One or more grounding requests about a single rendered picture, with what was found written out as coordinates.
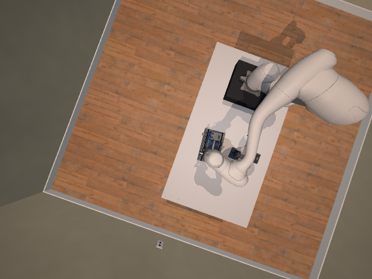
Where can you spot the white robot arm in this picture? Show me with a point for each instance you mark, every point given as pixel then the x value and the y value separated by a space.
pixel 311 82

